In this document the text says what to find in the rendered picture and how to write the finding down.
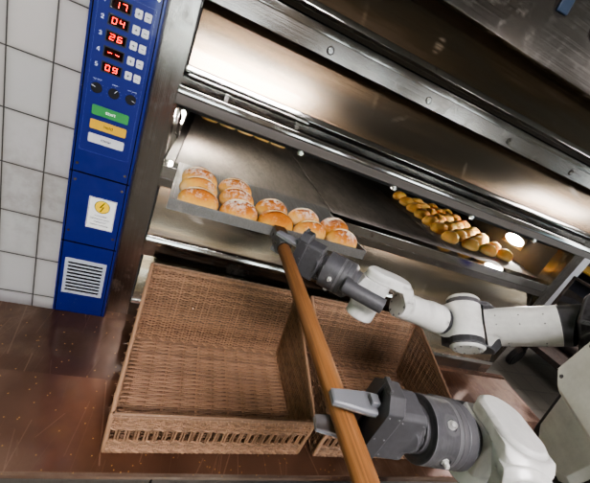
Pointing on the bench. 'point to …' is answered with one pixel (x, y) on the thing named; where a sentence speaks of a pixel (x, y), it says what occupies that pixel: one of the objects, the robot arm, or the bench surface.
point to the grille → (83, 277)
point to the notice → (101, 214)
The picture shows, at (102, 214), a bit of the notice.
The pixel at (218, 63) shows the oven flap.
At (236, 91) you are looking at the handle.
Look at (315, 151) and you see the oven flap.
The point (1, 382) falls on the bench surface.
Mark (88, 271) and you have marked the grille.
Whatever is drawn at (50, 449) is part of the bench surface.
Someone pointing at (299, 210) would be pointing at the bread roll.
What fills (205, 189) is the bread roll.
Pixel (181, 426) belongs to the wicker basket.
